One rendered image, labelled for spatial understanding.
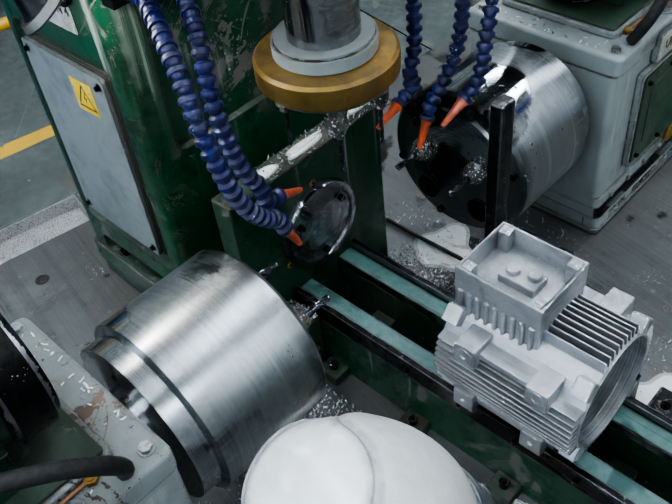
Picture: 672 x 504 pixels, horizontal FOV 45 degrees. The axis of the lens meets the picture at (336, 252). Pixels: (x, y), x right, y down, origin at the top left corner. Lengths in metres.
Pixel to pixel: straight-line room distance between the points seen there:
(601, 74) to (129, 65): 0.71
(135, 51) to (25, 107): 2.68
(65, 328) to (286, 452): 1.12
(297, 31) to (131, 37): 0.21
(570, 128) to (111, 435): 0.81
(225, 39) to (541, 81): 0.47
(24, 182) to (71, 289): 1.75
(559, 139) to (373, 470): 0.94
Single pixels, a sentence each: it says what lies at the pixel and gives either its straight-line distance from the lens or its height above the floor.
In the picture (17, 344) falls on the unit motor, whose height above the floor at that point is 1.32.
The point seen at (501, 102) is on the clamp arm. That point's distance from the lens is 1.06.
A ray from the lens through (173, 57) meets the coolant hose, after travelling 0.87.
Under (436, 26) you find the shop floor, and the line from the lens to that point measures 3.76.
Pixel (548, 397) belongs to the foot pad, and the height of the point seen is 1.07.
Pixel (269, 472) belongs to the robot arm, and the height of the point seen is 1.50.
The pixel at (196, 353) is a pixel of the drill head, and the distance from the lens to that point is 0.92.
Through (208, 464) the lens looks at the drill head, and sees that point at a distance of 0.96.
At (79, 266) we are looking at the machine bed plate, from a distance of 1.61.
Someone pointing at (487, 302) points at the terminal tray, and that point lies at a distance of 0.99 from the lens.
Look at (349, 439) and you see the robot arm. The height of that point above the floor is 1.51.
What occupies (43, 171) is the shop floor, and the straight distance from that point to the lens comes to 3.32.
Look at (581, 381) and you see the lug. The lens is 0.96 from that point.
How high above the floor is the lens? 1.85
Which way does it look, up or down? 44 degrees down
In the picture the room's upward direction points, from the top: 7 degrees counter-clockwise
